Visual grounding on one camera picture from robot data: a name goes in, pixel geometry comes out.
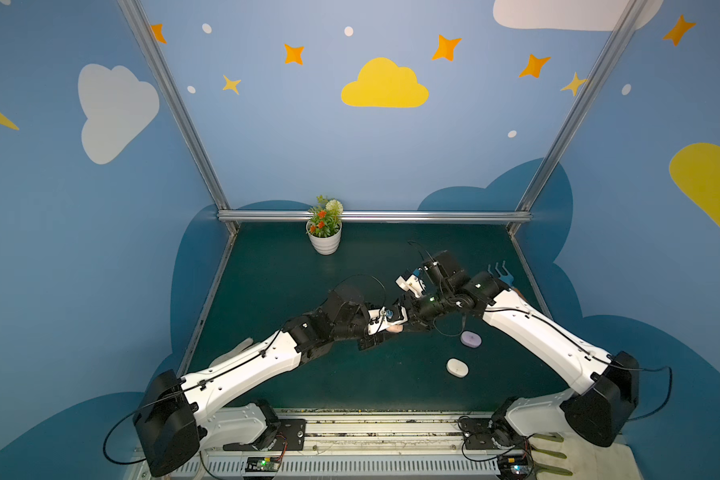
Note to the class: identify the green circuit board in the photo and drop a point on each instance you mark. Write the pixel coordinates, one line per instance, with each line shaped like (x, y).
(263, 465)
(513, 467)

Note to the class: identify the potted plant white pot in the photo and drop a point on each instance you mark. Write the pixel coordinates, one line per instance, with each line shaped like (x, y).
(324, 226)

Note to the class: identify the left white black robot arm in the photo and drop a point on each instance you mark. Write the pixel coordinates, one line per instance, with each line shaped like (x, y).
(175, 417)

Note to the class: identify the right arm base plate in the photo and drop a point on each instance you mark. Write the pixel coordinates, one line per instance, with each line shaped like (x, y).
(483, 433)

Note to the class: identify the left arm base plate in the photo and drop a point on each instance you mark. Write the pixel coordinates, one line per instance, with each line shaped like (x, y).
(290, 435)

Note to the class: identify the left green circuit board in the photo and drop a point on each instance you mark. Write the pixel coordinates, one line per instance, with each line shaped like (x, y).
(263, 465)

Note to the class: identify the aluminium front rail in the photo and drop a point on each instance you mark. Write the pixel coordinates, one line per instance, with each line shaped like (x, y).
(364, 445)

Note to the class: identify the right green circuit board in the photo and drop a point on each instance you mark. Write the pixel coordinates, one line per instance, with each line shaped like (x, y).
(513, 467)

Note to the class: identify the purple earbud charging case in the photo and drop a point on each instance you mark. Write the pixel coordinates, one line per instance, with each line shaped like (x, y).
(470, 339)

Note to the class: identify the aluminium back frame bar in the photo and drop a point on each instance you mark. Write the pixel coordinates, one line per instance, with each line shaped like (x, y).
(424, 217)

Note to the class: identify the white earbud charging case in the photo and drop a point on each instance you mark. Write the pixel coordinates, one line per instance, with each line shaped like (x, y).
(457, 368)

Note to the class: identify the blue garden fork wooden handle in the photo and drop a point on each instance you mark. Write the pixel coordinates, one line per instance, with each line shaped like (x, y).
(500, 271)

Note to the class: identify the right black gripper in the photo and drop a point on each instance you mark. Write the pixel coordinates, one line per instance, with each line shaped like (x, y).
(413, 309)

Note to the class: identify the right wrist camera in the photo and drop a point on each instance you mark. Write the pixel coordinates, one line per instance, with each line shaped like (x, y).
(411, 282)

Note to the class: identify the green white gardening glove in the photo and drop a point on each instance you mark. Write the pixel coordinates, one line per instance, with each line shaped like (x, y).
(571, 457)

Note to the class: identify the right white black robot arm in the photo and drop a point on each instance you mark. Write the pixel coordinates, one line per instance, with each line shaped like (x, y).
(602, 390)

